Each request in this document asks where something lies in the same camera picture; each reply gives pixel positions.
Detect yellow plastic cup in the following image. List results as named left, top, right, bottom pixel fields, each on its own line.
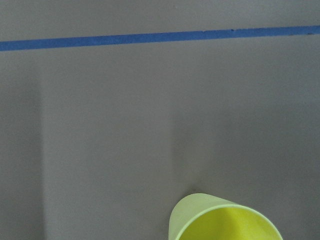
left=168, top=193, right=283, bottom=240

